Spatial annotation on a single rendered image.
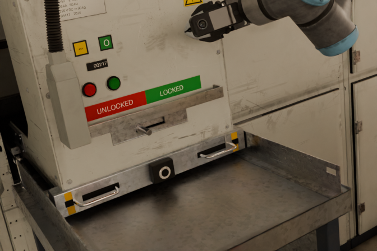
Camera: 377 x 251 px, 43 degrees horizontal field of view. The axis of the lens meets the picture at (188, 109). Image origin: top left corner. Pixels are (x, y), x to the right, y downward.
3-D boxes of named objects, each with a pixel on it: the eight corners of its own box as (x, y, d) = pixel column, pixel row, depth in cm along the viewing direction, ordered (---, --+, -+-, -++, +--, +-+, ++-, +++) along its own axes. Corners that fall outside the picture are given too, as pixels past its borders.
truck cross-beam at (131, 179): (245, 148, 135) (243, 128, 133) (59, 219, 110) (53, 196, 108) (234, 143, 139) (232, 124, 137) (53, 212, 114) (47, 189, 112)
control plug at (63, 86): (92, 143, 100) (75, 61, 95) (70, 150, 98) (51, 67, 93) (80, 135, 107) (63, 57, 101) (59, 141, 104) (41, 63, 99)
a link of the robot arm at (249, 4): (263, 24, 98) (249, -22, 97) (246, 30, 102) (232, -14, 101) (288, 16, 104) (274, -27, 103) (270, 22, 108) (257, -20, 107)
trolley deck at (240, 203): (352, 210, 111) (351, 187, 109) (101, 342, 82) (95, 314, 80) (196, 139, 167) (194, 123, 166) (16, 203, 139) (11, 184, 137)
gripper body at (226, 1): (232, 32, 117) (271, 18, 108) (209, 40, 111) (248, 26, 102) (223, 1, 116) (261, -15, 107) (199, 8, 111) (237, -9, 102)
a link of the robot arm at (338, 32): (363, 14, 105) (334, -25, 99) (361, 52, 99) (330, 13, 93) (325, 31, 112) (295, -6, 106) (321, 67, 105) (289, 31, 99)
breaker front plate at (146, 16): (235, 135, 133) (214, -44, 118) (66, 198, 110) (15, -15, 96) (232, 134, 134) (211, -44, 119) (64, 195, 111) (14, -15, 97)
